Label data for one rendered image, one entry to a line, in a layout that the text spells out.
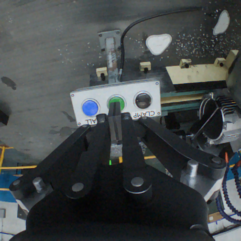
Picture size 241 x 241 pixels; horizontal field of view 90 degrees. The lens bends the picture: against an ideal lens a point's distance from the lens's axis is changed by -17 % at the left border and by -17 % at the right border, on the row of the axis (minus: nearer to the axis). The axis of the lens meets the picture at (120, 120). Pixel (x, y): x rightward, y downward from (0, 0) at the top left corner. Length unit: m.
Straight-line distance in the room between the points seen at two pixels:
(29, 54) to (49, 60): 0.07
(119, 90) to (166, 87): 0.26
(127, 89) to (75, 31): 0.28
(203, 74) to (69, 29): 0.49
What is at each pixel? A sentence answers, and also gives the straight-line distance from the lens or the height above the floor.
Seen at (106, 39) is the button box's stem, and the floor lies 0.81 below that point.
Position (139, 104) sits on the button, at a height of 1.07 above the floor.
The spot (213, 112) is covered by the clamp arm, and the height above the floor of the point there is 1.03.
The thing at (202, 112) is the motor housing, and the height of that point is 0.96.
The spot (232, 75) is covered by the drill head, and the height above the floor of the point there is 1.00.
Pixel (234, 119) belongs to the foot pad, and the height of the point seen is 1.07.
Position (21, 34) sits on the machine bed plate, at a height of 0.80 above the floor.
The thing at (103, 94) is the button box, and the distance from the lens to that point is 0.27.
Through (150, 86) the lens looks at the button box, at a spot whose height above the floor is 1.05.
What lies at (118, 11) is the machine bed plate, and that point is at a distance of 0.45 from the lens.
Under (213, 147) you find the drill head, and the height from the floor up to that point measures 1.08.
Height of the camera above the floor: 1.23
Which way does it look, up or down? 30 degrees down
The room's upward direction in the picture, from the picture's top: 173 degrees clockwise
